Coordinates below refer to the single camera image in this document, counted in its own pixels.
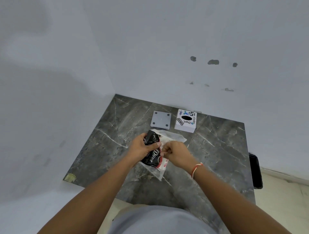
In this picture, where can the black printed packet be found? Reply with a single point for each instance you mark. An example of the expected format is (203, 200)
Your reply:
(152, 150)

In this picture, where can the clear plastic bag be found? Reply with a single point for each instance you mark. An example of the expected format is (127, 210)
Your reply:
(166, 144)

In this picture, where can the orange thread wristband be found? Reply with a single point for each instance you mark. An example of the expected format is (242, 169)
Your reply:
(196, 169)

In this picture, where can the person's left forearm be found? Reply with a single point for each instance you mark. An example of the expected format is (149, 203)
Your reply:
(89, 195)

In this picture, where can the person's right fingers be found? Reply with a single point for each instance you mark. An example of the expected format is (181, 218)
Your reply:
(166, 149)

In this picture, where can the person's right forearm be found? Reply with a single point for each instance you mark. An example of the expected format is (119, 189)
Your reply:
(237, 202)

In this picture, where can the person's left hand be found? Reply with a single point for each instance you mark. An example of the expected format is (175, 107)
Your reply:
(136, 150)

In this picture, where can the person's right hand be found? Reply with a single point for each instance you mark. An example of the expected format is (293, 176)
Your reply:
(178, 154)

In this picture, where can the person's grey shirt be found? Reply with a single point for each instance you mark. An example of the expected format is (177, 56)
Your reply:
(159, 220)

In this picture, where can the person's left thumb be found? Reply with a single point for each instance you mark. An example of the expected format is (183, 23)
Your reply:
(153, 145)

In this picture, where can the grey square plate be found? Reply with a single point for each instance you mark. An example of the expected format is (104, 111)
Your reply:
(161, 119)

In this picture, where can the black chair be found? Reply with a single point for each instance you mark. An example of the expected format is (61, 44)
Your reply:
(256, 171)

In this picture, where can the strip of tape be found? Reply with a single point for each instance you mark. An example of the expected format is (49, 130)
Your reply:
(70, 177)

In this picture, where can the white sticker-covered box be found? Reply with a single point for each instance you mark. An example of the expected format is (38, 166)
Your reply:
(185, 120)

